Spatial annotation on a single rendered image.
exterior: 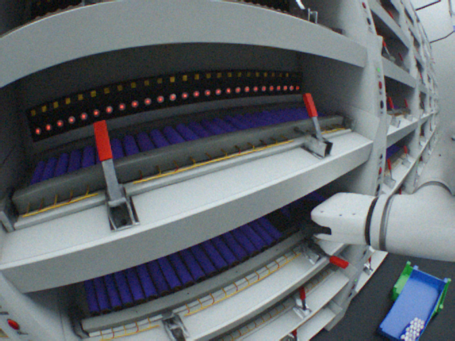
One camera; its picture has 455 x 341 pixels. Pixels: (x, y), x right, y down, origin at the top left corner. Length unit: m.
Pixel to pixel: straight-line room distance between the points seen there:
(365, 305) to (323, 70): 0.90
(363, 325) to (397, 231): 0.71
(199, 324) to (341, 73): 0.53
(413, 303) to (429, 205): 0.76
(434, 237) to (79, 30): 0.40
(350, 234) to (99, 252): 0.30
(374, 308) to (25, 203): 1.09
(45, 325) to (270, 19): 0.44
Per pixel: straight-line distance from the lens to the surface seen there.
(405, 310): 1.01
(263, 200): 0.24
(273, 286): 0.37
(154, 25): 0.20
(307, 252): 0.41
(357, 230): 0.31
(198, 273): 0.35
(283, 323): 0.54
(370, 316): 1.00
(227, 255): 0.37
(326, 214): 0.33
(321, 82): 0.53
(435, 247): 0.30
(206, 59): 0.42
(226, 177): 0.24
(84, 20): 0.19
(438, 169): 0.36
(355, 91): 0.48
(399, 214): 0.30
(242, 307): 0.34
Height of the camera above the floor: 0.80
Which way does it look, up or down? 17 degrees down
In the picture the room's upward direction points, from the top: 7 degrees counter-clockwise
